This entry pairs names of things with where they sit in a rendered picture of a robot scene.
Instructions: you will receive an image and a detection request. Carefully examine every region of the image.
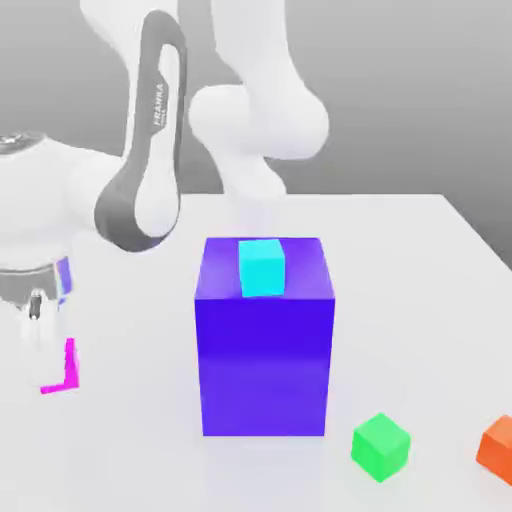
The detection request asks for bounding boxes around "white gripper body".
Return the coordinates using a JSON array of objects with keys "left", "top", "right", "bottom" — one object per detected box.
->
[{"left": 0, "top": 308, "right": 68, "bottom": 388}]

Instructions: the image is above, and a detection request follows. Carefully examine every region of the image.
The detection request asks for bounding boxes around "large blue box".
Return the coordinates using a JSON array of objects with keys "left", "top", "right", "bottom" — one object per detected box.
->
[{"left": 193, "top": 236, "right": 336, "bottom": 438}]

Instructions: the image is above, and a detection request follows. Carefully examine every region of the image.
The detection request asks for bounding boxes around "small cyan cube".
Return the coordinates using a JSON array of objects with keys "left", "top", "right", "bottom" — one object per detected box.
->
[{"left": 238, "top": 238, "right": 287, "bottom": 299}]

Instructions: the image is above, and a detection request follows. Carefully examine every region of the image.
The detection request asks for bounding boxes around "small orange cube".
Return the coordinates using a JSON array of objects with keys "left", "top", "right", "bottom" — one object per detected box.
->
[{"left": 475, "top": 414, "right": 512, "bottom": 488}]

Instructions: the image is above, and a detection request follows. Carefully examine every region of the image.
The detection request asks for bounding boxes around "small magenta cube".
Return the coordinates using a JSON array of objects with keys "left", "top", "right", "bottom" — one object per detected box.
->
[{"left": 40, "top": 337, "right": 80, "bottom": 396}]

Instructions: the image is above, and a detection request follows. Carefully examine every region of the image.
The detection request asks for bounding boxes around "small green cube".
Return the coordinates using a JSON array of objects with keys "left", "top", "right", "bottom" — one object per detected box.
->
[{"left": 350, "top": 412, "right": 412, "bottom": 484}]

